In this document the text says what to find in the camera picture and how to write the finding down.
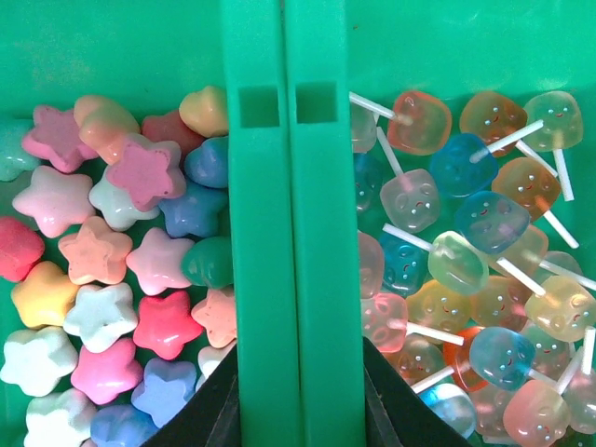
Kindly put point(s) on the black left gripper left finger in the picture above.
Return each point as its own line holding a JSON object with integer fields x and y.
{"x": 211, "y": 417}

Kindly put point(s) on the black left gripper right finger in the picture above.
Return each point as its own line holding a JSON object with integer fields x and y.
{"x": 394, "y": 414}

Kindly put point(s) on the green bin with star candies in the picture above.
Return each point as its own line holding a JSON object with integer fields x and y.
{"x": 147, "y": 55}

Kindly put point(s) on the green bin with square lollipops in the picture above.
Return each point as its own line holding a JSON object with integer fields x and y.
{"x": 451, "y": 49}

